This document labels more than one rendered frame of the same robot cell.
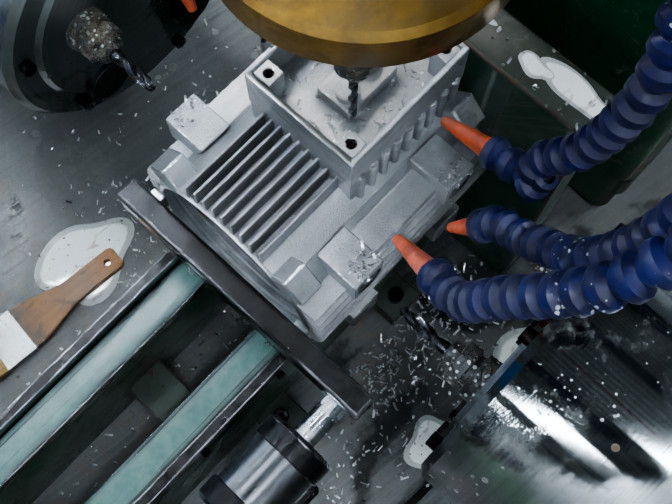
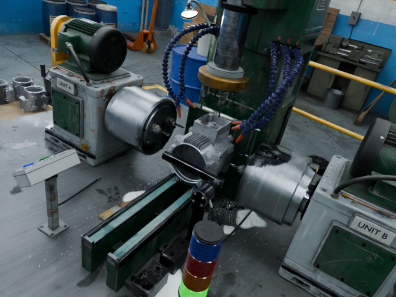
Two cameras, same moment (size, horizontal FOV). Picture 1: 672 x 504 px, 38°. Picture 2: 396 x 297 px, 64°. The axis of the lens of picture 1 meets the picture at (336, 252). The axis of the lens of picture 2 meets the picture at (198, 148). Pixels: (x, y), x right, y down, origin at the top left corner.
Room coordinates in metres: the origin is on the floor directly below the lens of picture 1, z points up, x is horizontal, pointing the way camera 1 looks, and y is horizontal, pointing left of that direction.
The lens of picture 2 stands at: (-0.72, 0.33, 1.64)
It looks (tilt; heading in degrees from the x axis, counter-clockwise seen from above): 30 degrees down; 343
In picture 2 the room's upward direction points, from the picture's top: 12 degrees clockwise
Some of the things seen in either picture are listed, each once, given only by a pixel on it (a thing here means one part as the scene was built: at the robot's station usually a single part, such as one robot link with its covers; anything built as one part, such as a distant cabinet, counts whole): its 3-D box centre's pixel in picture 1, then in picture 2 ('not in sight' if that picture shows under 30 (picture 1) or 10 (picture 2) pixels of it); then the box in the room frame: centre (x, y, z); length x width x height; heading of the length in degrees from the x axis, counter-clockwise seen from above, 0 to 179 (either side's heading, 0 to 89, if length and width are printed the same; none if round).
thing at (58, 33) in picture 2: not in sight; (81, 71); (0.70, 0.50, 1.16); 0.33 x 0.26 x 0.42; 47
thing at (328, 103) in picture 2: not in sight; (332, 99); (3.65, -3.07, 0.14); 0.30 x 0.30 x 0.27
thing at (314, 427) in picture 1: (304, 437); not in sight; (0.08, 0.02, 1.01); 0.08 x 0.02 x 0.02; 137
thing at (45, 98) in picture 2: not in sight; (52, 85); (0.71, 0.62, 1.07); 0.08 x 0.07 x 0.20; 137
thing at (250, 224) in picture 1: (320, 171); (201, 154); (0.29, 0.01, 1.01); 0.20 x 0.19 x 0.19; 137
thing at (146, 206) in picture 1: (241, 299); (191, 168); (0.19, 0.07, 1.01); 0.26 x 0.04 x 0.03; 47
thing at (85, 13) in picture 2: not in sight; (82, 24); (5.49, 1.06, 0.37); 1.20 x 0.80 x 0.74; 123
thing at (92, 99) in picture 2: not in sight; (93, 107); (0.69, 0.45, 0.99); 0.35 x 0.31 x 0.37; 47
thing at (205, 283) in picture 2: not in sight; (197, 272); (-0.31, 0.16, 1.10); 0.06 x 0.06 x 0.04
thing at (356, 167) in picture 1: (356, 85); (211, 129); (0.32, -0.01, 1.11); 0.12 x 0.11 x 0.07; 137
